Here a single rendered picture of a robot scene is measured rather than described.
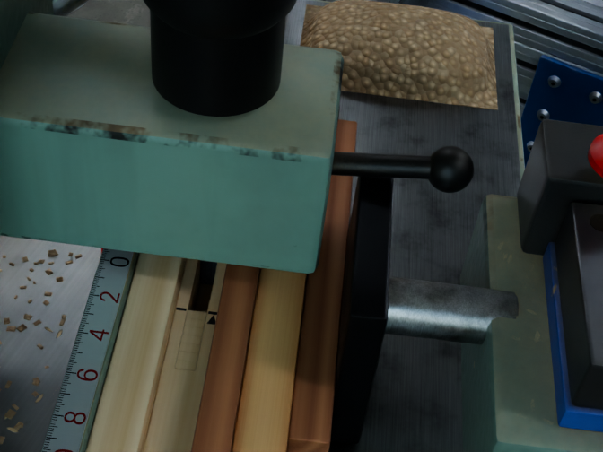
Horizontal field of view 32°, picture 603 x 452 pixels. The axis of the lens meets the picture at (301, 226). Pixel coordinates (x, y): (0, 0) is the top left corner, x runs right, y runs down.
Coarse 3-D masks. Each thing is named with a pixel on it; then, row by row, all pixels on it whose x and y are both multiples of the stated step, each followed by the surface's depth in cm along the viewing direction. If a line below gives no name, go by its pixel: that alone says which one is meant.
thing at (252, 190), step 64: (64, 64) 42; (128, 64) 42; (320, 64) 43; (0, 128) 40; (64, 128) 39; (128, 128) 39; (192, 128) 40; (256, 128) 40; (320, 128) 40; (0, 192) 42; (64, 192) 42; (128, 192) 41; (192, 192) 41; (256, 192) 41; (320, 192) 40; (192, 256) 44; (256, 256) 44
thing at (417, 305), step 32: (384, 192) 44; (352, 224) 46; (384, 224) 42; (352, 256) 42; (384, 256) 41; (352, 288) 40; (384, 288) 40; (416, 288) 45; (448, 288) 45; (480, 288) 45; (352, 320) 39; (384, 320) 39; (416, 320) 44; (448, 320) 44; (480, 320) 44; (352, 352) 41; (352, 384) 42; (352, 416) 44
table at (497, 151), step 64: (512, 64) 67; (384, 128) 61; (448, 128) 62; (512, 128) 62; (512, 192) 58; (448, 256) 54; (384, 384) 49; (448, 384) 49; (384, 448) 46; (448, 448) 46
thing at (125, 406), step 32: (160, 256) 46; (160, 288) 45; (128, 320) 44; (160, 320) 44; (128, 352) 43; (160, 352) 43; (128, 384) 42; (96, 416) 40; (128, 416) 40; (96, 448) 39; (128, 448) 40
